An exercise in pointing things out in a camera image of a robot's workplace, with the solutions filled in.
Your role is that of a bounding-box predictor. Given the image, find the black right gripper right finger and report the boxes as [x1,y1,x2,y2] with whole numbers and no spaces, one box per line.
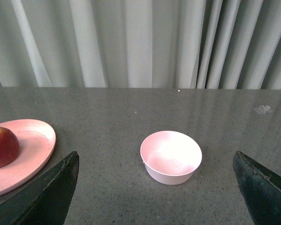
[233,151,281,225]

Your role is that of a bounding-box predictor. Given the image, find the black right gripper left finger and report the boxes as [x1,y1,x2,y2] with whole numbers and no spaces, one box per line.
[0,151,79,225]

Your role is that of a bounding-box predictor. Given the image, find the red apple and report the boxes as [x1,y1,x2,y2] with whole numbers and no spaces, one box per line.
[0,127,20,168]

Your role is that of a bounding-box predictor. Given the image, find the pink round plate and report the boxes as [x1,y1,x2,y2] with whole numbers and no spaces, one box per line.
[0,119,56,196]

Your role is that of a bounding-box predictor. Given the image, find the light pink bowl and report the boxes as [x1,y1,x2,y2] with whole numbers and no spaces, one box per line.
[140,131,202,185]

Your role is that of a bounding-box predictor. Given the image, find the white pleated curtain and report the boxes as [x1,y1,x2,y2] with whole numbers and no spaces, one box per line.
[0,0,281,90]

